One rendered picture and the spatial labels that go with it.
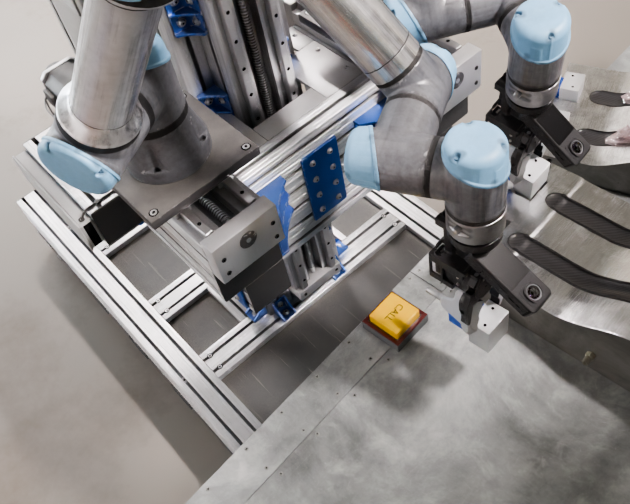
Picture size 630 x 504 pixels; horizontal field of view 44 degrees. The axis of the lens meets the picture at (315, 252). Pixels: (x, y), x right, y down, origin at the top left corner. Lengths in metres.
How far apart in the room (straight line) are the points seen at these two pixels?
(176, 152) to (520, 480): 0.73
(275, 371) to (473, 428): 0.86
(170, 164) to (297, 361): 0.87
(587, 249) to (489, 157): 0.49
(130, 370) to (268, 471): 1.20
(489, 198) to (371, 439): 0.49
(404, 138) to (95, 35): 0.37
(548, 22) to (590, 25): 2.11
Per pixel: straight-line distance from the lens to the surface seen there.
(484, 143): 0.90
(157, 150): 1.28
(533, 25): 1.09
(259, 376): 2.03
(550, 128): 1.23
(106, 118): 1.06
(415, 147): 0.93
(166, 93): 1.23
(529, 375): 1.31
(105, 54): 0.96
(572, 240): 1.35
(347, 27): 0.97
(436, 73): 1.02
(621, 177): 1.51
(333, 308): 2.09
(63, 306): 2.63
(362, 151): 0.94
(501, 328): 1.19
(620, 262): 1.33
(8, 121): 3.37
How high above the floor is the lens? 1.95
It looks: 52 degrees down
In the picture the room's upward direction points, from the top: 14 degrees counter-clockwise
